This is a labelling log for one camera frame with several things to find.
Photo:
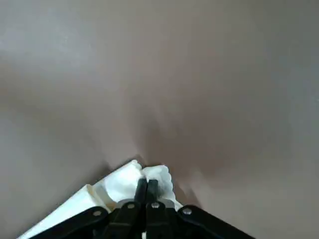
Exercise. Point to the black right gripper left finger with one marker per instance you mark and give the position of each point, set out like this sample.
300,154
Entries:
128,219

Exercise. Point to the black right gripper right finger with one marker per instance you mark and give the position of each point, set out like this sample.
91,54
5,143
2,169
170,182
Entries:
157,219

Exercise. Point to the cream tablecloth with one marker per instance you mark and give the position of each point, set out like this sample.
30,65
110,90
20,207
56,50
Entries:
119,179

